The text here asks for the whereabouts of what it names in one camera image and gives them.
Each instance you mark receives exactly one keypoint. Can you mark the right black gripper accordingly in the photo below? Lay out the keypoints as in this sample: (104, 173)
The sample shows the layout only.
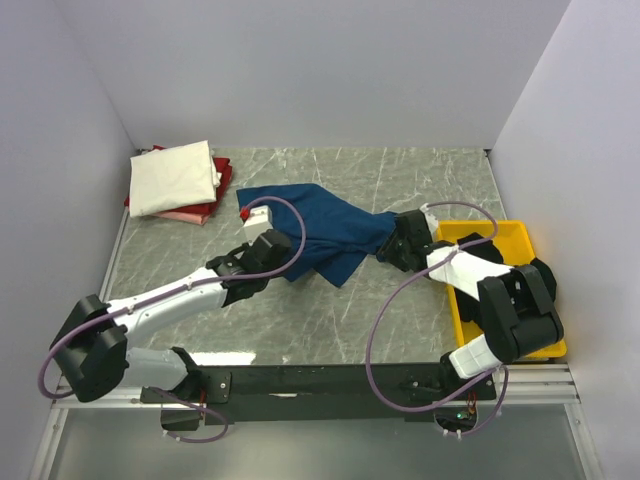
(387, 250)

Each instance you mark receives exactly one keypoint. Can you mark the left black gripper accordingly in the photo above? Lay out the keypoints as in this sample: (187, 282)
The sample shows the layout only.
(246, 246)

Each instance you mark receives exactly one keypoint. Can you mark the blue t shirt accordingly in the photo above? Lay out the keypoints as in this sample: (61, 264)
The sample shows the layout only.
(339, 235)

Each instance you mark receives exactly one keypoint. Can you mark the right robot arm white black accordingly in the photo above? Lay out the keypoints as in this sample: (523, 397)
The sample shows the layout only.
(512, 305)

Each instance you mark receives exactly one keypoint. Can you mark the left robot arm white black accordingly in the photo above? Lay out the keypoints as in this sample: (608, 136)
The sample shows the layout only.
(98, 347)

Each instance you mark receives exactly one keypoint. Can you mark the black t shirt in bin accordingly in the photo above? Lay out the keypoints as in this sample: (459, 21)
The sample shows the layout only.
(469, 309)

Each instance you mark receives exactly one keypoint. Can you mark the folded red t shirt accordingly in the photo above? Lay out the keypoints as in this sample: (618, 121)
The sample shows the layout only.
(222, 175)

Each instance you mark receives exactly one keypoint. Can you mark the yellow plastic bin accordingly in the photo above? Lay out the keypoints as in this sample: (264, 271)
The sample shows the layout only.
(513, 242)

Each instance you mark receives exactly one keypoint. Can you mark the folded white t shirt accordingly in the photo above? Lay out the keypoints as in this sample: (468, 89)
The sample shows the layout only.
(172, 177)

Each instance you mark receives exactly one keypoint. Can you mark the black base beam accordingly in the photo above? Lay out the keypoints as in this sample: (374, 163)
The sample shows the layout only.
(315, 392)

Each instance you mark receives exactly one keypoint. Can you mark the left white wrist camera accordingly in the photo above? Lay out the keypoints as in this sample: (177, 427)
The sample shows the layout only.
(256, 221)

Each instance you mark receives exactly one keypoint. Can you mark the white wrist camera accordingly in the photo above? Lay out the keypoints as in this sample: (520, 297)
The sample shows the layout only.
(430, 219)
(256, 221)

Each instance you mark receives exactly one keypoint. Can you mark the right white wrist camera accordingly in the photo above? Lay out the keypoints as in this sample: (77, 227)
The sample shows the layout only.
(430, 219)

